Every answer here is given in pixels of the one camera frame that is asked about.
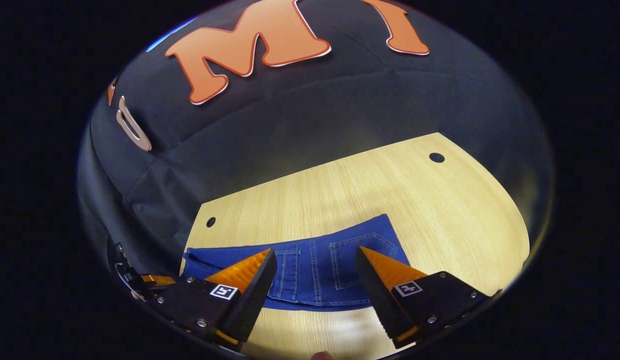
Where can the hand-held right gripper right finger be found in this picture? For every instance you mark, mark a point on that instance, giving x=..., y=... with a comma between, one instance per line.
x=380, y=300

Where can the black backdrop cloth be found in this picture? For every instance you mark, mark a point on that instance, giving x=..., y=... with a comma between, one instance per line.
x=315, y=110

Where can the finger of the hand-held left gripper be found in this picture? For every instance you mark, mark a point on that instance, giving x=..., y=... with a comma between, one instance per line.
x=159, y=280

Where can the blue denim jeans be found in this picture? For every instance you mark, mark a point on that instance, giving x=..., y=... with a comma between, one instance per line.
x=315, y=270

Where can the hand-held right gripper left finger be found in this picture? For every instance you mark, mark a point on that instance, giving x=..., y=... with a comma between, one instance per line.
x=252, y=300

